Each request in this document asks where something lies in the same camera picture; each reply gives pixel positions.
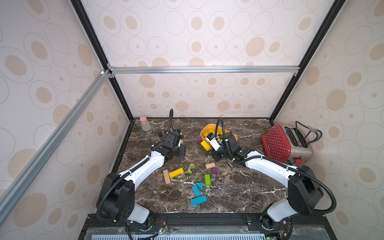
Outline long yellow block pair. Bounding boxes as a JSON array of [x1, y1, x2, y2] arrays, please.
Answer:
[[169, 168, 184, 179]]

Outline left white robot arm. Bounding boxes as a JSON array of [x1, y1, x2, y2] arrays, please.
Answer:
[[96, 109, 186, 230]]

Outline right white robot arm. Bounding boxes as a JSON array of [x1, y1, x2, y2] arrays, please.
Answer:
[[201, 119, 337, 231]]

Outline yellow plastic bowl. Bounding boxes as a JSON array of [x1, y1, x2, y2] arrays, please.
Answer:
[[200, 124, 238, 141]]

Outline natural wood cylinder block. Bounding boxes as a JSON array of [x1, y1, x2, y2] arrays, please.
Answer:
[[206, 163, 216, 169]]

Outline natural wood long block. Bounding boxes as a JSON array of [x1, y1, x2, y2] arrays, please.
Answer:
[[163, 170, 171, 185]]

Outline green rainbow arch block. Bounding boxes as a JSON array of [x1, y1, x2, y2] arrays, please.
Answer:
[[187, 164, 196, 175]]

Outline small bottle pink cap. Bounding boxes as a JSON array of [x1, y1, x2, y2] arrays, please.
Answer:
[[140, 116, 151, 132]]

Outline green upright block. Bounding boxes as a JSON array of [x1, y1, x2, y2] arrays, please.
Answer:
[[205, 175, 211, 187]]

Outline small teal triangle block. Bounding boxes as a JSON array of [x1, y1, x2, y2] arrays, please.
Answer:
[[196, 183, 203, 191]]

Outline teal parallelogram block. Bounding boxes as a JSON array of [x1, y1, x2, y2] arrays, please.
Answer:
[[192, 185, 201, 197]]

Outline teal long block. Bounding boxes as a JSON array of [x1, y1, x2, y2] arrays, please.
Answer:
[[191, 196, 208, 206]]

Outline silver toaster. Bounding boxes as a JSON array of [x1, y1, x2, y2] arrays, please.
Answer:
[[284, 125, 313, 167]]

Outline aluminium crossbar rear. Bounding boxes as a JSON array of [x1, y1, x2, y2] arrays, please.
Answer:
[[111, 66, 300, 75]]

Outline aluminium crossbar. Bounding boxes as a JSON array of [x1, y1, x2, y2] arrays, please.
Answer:
[[111, 66, 300, 75], [1, 70, 112, 224]]

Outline aluminium crossbar left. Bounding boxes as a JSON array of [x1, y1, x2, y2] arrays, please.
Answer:
[[1, 70, 112, 224]]

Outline black toaster cable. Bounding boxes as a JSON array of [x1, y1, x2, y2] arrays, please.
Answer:
[[294, 120, 323, 146]]

